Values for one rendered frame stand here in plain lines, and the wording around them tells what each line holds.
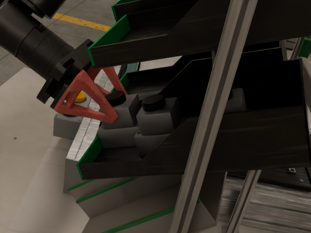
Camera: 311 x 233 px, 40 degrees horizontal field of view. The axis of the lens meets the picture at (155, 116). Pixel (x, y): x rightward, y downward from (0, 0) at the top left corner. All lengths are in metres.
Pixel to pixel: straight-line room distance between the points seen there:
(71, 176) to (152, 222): 0.45
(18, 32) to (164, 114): 0.21
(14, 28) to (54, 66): 0.07
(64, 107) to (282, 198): 0.59
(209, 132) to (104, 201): 0.35
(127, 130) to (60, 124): 0.53
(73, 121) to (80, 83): 0.54
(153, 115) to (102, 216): 0.29
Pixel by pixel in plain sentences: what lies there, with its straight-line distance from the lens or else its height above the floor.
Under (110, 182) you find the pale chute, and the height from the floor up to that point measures 1.07.
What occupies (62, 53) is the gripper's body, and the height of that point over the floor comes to 1.32.
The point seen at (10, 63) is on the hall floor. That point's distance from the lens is 3.44.
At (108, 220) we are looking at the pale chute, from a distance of 0.73.
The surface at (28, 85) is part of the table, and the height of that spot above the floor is 0.86.
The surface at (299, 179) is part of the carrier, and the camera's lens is 1.07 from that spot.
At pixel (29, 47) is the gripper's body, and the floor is 1.32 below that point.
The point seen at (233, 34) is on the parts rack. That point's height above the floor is 1.43.
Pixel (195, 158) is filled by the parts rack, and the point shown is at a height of 1.30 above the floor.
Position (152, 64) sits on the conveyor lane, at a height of 0.92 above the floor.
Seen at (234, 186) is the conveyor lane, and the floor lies 0.96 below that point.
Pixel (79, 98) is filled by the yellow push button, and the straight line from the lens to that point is 1.15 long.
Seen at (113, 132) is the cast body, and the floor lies 1.23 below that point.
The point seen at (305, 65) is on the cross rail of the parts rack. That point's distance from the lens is 0.72.
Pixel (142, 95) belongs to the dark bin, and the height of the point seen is 1.21.
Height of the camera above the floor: 1.56
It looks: 32 degrees down
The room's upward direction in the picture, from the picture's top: 12 degrees clockwise
